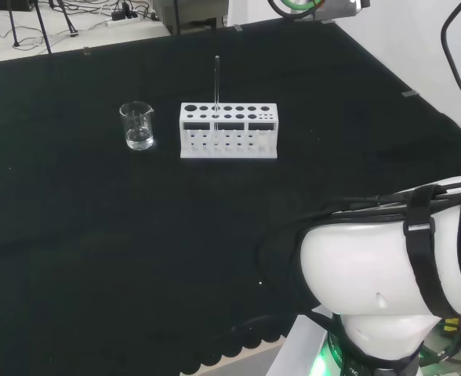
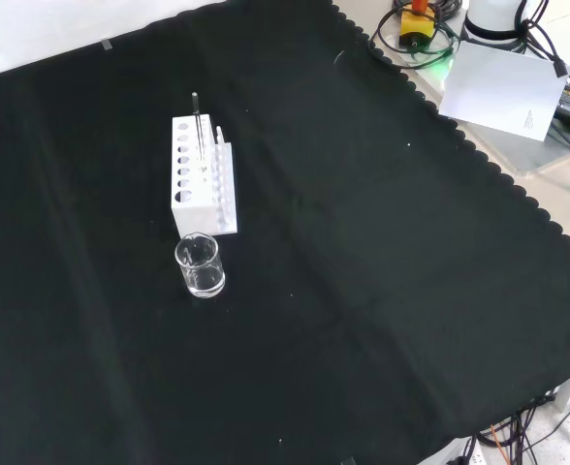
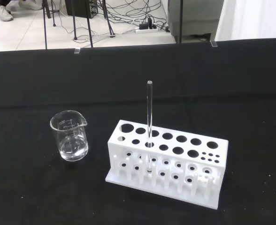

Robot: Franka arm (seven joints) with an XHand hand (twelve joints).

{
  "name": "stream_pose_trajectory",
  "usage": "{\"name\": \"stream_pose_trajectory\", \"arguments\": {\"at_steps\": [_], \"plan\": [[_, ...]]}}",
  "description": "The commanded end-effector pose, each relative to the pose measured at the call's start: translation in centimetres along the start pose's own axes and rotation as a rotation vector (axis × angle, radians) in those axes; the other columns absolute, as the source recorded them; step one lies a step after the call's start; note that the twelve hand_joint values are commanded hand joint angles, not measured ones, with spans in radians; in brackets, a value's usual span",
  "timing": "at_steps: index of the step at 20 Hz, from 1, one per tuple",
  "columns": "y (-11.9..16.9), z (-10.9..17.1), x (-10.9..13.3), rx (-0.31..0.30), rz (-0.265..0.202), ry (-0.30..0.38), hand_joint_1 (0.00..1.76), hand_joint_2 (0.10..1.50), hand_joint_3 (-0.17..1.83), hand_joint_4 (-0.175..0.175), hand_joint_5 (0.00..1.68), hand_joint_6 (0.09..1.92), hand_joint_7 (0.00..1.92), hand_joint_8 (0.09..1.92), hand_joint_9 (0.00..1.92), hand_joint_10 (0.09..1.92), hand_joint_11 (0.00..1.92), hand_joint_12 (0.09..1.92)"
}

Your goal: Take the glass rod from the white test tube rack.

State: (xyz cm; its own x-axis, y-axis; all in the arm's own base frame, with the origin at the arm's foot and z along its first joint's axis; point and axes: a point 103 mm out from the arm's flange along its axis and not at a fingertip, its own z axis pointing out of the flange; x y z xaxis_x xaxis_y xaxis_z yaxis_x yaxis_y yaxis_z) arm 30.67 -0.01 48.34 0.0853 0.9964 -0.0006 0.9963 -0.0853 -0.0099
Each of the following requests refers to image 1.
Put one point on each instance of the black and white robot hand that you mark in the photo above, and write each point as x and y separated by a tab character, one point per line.
332	8

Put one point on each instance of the white test tube rack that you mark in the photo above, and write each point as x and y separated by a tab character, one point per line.
230	123

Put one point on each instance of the black power adapter plug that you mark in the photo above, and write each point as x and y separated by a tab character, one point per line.
122	15

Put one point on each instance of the clear glass beaker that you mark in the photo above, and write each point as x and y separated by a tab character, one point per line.
137	129

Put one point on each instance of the black box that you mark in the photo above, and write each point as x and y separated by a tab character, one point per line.
9	4

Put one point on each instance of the black bench cloth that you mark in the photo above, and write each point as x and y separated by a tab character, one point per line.
97	235

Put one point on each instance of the black tripod leg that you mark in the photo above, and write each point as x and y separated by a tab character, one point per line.
43	27
13	27
67	19

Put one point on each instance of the white power strip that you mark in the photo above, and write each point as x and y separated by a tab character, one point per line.
124	22

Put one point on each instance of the clear glass rod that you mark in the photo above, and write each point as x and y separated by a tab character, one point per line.
216	82

